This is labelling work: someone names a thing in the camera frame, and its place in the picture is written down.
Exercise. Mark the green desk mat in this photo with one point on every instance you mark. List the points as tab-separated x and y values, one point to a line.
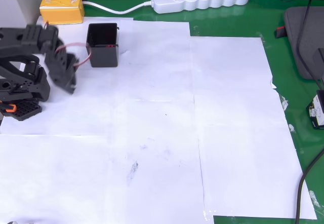
222	23

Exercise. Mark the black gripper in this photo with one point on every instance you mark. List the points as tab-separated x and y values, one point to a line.
64	75

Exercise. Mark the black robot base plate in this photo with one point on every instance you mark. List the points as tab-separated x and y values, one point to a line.
24	110

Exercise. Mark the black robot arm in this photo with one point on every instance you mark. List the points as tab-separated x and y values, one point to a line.
22	41

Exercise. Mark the yellow box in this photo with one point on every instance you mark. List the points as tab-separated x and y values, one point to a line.
62	9

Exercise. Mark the orange clamp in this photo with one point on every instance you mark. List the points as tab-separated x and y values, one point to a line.
8	107

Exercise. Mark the white paper sheet cover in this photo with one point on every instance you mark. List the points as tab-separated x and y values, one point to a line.
162	122

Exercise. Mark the small black electronic device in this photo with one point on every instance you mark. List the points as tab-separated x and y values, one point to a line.
316	110

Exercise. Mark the black square container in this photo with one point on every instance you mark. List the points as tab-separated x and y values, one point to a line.
103	54

